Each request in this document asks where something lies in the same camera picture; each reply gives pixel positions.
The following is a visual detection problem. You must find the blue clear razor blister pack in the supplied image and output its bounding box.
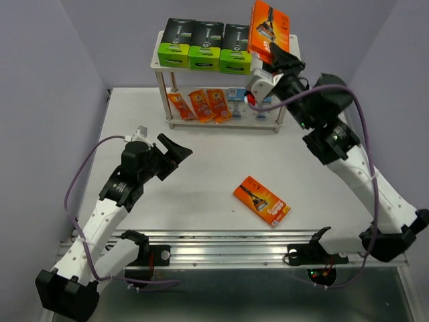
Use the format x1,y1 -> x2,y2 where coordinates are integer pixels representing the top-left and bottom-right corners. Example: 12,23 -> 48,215
227,88 -> 248,120

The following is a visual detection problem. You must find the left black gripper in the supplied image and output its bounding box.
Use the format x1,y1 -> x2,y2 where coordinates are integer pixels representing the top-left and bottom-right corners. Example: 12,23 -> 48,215
139,133 -> 192,182

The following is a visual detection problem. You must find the white two-tier shelf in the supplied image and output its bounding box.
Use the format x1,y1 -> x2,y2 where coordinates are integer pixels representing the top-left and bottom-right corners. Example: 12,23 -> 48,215
149,30 -> 304,134

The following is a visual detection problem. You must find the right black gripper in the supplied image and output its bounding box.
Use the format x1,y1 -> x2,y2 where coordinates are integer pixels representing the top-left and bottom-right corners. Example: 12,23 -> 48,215
263,40 -> 317,131

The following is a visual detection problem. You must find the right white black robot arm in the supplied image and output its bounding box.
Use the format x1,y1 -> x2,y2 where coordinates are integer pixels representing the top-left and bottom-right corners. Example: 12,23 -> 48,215
264,43 -> 428,264

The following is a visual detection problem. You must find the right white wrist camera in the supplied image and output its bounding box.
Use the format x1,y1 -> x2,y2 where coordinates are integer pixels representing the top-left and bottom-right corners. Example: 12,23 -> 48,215
245,68 -> 284,106

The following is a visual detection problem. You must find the orange Gillette Fusion pack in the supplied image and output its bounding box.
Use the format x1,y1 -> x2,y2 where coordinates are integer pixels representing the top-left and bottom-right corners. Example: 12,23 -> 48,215
247,1 -> 290,63
233,176 -> 290,228

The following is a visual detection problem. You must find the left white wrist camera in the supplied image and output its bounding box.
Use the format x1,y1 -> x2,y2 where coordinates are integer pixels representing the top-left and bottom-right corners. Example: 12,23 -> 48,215
123,125 -> 151,146

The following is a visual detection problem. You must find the aluminium rail frame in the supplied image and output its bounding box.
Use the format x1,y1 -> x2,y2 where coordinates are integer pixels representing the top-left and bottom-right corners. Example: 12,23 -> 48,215
40,87 -> 410,322

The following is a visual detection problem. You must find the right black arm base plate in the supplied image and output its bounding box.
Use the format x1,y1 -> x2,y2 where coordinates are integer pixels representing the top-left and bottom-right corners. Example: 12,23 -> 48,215
282,226 -> 349,266

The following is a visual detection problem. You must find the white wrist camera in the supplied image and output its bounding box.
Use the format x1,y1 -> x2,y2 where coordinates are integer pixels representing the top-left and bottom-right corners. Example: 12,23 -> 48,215
123,125 -> 151,146
245,68 -> 284,106

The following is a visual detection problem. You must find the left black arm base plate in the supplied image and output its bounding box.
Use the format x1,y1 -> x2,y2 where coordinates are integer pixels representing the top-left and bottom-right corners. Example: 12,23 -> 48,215
131,244 -> 171,268

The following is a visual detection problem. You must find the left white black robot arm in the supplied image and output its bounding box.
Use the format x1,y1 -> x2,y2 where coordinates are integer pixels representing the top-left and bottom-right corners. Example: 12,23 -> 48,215
36,132 -> 193,321

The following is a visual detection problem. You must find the black green razor box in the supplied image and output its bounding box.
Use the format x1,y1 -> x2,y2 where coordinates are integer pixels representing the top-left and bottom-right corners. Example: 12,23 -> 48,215
219,23 -> 252,75
158,18 -> 196,68

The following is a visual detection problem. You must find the orange BIC razor bag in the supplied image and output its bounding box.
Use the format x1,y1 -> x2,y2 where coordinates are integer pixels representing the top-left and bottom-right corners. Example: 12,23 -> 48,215
188,89 -> 215,123
206,89 -> 232,123
167,93 -> 196,121

